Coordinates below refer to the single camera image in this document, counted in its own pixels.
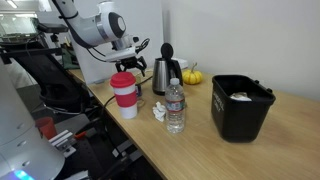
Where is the stainless steel electric kettle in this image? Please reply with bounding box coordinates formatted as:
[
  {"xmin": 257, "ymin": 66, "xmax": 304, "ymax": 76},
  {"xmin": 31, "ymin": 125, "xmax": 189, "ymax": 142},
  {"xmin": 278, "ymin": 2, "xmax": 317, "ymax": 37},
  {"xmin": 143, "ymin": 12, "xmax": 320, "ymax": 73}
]
[{"xmin": 151, "ymin": 42, "xmax": 184, "ymax": 97}]

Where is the white crumpled tissue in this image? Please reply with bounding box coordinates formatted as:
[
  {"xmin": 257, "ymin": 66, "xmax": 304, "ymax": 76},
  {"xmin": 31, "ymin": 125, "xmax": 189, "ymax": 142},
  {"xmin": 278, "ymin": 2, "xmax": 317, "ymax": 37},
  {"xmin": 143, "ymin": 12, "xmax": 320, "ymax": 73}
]
[{"xmin": 152, "ymin": 101, "xmax": 167, "ymax": 123}]

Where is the clear plastic water bottle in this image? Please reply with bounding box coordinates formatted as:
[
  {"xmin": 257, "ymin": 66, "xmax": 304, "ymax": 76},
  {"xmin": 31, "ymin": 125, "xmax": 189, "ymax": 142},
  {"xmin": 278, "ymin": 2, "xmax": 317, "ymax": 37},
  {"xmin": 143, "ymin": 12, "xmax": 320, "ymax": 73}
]
[{"xmin": 164, "ymin": 77, "xmax": 186, "ymax": 134}]

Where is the dark green bag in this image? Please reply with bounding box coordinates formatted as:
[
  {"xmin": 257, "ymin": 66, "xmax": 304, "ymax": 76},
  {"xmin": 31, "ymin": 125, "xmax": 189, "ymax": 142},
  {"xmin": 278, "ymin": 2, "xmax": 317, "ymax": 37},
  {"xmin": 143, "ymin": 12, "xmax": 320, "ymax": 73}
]
[{"xmin": 61, "ymin": 46, "xmax": 81, "ymax": 70}]

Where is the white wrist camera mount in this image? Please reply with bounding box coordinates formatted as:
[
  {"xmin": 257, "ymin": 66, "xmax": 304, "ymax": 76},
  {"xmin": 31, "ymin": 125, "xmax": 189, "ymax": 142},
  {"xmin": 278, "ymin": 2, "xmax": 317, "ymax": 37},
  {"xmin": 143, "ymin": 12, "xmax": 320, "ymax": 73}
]
[{"xmin": 104, "ymin": 45, "xmax": 139, "ymax": 64}]

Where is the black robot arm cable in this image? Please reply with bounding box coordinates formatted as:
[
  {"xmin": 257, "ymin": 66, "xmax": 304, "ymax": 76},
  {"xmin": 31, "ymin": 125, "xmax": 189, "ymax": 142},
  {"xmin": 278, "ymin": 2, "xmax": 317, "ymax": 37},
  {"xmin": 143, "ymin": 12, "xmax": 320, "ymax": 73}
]
[{"xmin": 84, "ymin": 37, "xmax": 151, "ymax": 63}]

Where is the black metal equipment stand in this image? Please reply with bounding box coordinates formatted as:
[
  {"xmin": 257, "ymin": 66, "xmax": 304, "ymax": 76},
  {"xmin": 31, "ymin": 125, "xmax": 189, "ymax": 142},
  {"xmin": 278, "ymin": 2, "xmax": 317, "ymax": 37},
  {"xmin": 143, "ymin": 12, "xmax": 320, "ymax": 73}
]
[{"xmin": 0, "ymin": 31, "xmax": 91, "ymax": 113}]

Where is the white cup red lid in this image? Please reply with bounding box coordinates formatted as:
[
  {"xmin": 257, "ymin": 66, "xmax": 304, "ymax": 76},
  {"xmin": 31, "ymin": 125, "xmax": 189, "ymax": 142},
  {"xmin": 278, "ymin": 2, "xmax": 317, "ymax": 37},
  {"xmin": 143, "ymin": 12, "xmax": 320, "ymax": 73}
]
[{"xmin": 109, "ymin": 71, "xmax": 139, "ymax": 120}]

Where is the white box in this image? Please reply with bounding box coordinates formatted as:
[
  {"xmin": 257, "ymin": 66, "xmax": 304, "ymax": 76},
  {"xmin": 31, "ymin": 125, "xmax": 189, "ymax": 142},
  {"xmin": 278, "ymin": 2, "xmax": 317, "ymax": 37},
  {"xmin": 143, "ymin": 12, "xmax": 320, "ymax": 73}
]
[{"xmin": 173, "ymin": 57, "xmax": 190, "ymax": 70}]

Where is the small red cup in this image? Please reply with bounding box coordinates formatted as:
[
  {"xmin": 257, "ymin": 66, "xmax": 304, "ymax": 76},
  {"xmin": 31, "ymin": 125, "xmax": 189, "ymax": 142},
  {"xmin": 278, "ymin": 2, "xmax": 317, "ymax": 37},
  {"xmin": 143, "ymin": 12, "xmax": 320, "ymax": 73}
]
[{"xmin": 34, "ymin": 116, "xmax": 58, "ymax": 140}]

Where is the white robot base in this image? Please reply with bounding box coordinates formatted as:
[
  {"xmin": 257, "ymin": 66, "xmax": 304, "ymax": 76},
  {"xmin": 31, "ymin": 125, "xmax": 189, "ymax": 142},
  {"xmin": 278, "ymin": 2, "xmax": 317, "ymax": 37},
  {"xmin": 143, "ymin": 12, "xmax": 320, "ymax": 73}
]
[{"xmin": 0, "ymin": 58, "xmax": 66, "ymax": 180}]

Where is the crumpled paper trash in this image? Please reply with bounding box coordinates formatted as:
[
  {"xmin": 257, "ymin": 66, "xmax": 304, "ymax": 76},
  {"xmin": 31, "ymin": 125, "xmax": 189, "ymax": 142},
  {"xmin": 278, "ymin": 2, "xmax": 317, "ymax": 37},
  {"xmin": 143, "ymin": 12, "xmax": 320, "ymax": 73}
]
[{"xmin": 229, "ymin": 91, "xmax": 253, "ymax": 102}]

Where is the small yellow pumpkin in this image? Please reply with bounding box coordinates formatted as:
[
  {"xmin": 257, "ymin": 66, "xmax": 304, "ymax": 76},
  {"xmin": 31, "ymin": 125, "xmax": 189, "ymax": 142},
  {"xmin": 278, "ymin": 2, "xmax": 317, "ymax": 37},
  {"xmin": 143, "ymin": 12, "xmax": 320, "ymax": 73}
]
[{"xmin": 181, "ymin": 62, "xmax": 204, "ymax": 86}]

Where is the black landfill bin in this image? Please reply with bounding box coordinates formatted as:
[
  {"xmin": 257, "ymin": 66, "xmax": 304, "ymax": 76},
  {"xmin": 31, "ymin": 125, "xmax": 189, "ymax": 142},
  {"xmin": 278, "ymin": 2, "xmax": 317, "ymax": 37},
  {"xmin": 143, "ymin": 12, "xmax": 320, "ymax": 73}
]
[{"xmin": 211, "ymin": 74, "xmax": 277, "ymax": 144}]

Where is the black power cable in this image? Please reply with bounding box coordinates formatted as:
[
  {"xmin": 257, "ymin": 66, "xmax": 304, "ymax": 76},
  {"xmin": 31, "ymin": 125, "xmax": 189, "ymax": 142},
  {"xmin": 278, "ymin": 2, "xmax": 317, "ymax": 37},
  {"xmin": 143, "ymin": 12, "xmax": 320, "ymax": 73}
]
[{"xmin": 99, "ymin": 75, "xmax": 154, "ymax": 116}]

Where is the aluminium bracket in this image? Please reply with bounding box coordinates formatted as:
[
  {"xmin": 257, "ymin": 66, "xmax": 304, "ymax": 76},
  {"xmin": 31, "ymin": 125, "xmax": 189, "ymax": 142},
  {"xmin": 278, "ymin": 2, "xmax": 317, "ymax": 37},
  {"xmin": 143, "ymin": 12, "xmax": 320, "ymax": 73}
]
[{"xmin": 49, "ymin": 129, "xmax": 78, "ymax": 158}]

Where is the orange handled tool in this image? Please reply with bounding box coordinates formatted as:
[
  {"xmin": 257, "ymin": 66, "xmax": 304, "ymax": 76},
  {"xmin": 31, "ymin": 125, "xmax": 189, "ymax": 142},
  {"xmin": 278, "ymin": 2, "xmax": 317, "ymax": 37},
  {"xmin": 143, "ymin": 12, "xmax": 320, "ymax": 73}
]
[{"xmin": 73, "ymin": 130, "xmax": 88, "ymax": 140}]

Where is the grey table bracket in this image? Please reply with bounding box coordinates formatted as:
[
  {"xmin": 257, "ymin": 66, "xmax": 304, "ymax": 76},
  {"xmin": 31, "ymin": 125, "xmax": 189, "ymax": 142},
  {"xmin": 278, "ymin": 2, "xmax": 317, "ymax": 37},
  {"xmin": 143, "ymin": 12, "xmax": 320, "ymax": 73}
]
[
  {"xmin": 128, "ymin": 149, "xmax": 144, "ymax": 163},
  {"xmin": 111, "ymin": 139, "xmax": 135, "ymax": 158}
]

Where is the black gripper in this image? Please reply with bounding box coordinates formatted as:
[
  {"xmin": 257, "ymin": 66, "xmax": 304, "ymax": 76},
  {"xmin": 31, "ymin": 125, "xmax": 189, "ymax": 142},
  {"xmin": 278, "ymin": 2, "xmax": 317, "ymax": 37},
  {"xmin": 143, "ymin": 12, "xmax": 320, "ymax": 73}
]
[{"xmin": 115, "ymin": 54, "xmax": 148, "ymax": 78}]

